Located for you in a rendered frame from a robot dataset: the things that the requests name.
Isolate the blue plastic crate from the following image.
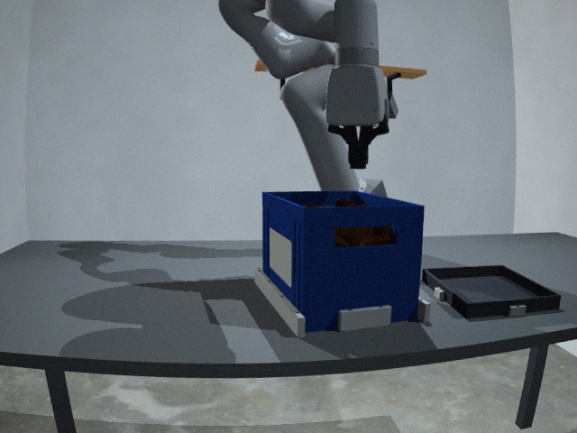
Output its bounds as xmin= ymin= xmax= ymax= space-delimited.
xmin=262 ymin=191 xmax=425 ymax=333

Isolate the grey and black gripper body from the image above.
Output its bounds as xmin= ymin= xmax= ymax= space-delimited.
xmin=325 ymin=63 xmax=389 ymax=127

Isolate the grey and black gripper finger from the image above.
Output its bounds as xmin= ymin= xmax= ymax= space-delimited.
xmin=328 ymin=125 xmax=358 ymax=169
xmin=355 ymin=115 xmax=389 ymax=169

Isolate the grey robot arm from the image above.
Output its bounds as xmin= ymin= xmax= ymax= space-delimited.
xmin=218 ymin=0 xmax=380 ymax=192

